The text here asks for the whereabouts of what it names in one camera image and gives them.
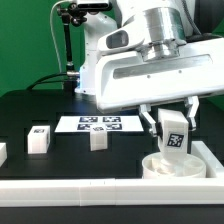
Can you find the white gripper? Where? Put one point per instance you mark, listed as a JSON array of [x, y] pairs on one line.
[[125, 81]]

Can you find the white round stool seat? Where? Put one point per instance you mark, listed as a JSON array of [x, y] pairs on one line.
[[156, 167]]

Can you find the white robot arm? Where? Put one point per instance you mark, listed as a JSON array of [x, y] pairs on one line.
[[161, 21]]

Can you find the white sheet with tags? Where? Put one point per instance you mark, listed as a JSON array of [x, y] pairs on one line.
[[72, 124]]

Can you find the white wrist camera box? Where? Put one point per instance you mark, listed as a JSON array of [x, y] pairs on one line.
[[129, 37]]

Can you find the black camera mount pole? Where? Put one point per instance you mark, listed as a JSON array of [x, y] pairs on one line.
[[70, 15]]

